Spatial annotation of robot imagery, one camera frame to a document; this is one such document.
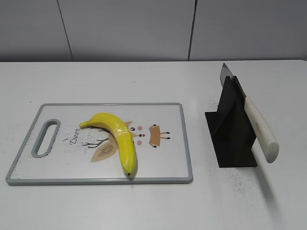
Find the black knife stand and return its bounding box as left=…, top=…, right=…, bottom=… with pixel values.
left=205, top=76, right=257, bottom=168

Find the white grey-rimmed cutting board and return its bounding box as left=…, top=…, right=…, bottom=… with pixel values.
left=6, top=103, right=193, bottom=185

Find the white-handled cleaver knife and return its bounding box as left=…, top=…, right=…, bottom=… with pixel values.
left=220, top=63, right=279, bottom=163

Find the yellow plastic banana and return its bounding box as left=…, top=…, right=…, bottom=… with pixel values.
left=79, top=113, right=137, bottom=177

